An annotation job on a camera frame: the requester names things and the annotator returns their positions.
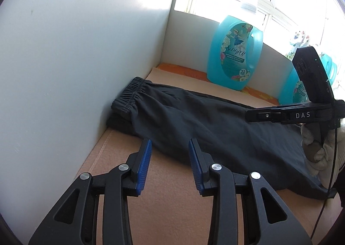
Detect row of printed refill pouches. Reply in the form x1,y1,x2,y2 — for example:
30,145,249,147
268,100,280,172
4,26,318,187
288,30,311,59

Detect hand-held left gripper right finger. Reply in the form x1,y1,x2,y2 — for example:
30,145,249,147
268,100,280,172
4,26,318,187
188,138,313,245

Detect white wardrobe with wooden shelves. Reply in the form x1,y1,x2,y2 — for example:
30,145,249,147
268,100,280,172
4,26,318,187
0,0,185,183

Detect black pants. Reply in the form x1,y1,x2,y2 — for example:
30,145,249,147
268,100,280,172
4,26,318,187
106,76,336,201

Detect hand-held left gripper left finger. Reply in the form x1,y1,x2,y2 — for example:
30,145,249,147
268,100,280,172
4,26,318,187
28,138,153,245

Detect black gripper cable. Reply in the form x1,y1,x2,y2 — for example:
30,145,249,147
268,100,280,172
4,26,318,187
311,126,340,245

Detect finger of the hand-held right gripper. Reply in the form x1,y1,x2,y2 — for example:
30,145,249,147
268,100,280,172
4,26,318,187
245,109,286,124

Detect person's right hand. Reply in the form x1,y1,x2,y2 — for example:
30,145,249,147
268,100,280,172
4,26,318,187
300,119,345,189

